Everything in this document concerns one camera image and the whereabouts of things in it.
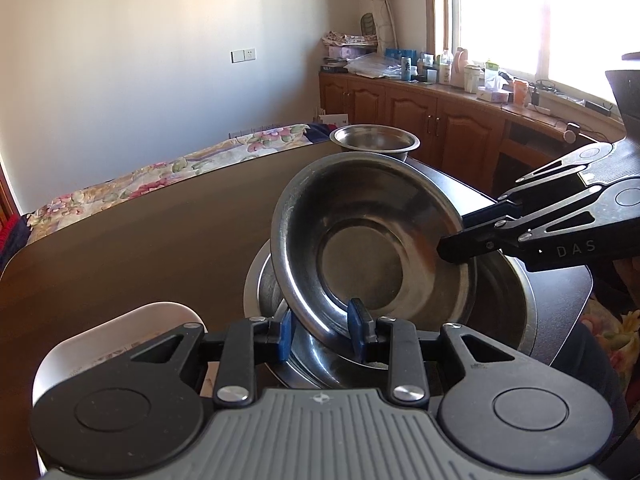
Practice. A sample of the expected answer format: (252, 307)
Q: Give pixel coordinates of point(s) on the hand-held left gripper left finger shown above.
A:
(285, 333)

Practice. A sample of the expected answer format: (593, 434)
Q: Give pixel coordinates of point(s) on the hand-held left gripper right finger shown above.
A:
(357, 326)

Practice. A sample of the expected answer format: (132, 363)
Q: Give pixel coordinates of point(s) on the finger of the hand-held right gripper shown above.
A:
(510, 200)
(565, 251)

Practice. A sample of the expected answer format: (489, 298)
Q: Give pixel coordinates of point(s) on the large stainless steel bowl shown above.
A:
(500, 305)

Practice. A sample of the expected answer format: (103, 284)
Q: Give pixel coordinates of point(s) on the floral white tray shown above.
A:
(100, 325)

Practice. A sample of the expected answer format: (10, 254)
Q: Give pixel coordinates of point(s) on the black power strip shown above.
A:
(599, 107)

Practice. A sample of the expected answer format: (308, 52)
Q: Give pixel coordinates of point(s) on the floral fabric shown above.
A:
(617, 335)

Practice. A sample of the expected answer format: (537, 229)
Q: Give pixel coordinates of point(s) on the tissue box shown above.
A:
(492, 95)

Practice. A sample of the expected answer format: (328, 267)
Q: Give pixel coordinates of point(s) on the orange cup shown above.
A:
(521, 94)

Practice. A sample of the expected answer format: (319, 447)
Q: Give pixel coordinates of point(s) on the white jar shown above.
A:
(472, 80)

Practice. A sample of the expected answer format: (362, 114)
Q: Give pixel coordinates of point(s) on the person's dark clothing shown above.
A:
(590, 375)

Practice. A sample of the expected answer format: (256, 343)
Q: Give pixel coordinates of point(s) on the wooden cabinet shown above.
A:
(415, 115)

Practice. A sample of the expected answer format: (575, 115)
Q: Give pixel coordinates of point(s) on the pink jug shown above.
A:
(461, 72)

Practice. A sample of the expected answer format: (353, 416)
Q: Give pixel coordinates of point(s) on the white plastic bottle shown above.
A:
(444, 70)

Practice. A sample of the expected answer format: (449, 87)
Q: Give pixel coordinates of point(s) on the wide-rimmed stainless steel bowl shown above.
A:
(372, 137)

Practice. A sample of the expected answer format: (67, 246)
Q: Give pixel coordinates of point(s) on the teal can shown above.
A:
(406, 70)

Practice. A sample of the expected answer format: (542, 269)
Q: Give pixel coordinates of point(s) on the window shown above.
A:
(540, 20)

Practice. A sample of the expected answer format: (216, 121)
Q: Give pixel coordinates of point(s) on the row of blue boxes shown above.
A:
(400, 53)

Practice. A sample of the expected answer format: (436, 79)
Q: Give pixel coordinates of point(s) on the clear plastic bags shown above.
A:
(372, 66)

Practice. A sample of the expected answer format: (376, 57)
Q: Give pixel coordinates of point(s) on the white paper bag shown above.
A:
(332, 117)

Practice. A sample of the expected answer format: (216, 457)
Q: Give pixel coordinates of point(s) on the red and blue cloth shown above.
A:
(317, 134)

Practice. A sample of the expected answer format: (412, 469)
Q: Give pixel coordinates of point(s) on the floral blanket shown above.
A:
(150, 175)

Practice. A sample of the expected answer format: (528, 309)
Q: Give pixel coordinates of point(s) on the pink box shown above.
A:
(350, 52)

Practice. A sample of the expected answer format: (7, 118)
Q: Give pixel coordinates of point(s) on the dark flat box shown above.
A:
(334, 67)

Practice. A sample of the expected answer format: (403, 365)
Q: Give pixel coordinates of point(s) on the dark woven fan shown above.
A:
(368, 24)

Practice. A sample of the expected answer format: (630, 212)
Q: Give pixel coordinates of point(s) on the pile of floral cloth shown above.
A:
(347, 39)

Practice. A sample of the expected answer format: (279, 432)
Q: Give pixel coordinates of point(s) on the patterned curtain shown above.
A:
(382, 5)

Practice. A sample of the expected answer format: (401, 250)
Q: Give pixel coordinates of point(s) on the dark navy cloth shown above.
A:
(12, 245)

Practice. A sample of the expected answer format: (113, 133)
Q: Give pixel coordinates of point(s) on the wooden slatted headboard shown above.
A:
(4, 195)

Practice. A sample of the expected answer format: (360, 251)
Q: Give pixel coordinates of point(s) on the white wall switch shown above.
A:
(243, 55)

